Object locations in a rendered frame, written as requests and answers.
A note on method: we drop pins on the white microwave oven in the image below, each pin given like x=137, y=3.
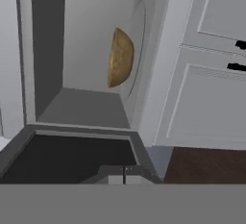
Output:
x=86, y=48

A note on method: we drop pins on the dark grey microwave door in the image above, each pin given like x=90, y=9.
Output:
x=67, y=157

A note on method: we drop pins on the glass microwave turntable plate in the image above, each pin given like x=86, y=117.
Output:
x=139, y=42

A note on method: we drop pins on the white drawer front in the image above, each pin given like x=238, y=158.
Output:
x=217, y=6

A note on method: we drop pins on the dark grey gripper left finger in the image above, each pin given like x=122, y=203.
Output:
x=110, y=174

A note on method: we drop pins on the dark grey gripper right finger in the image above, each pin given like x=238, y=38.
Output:
x=133, y=174

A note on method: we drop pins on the white cupboard door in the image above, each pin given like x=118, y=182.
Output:
x=208, y=106

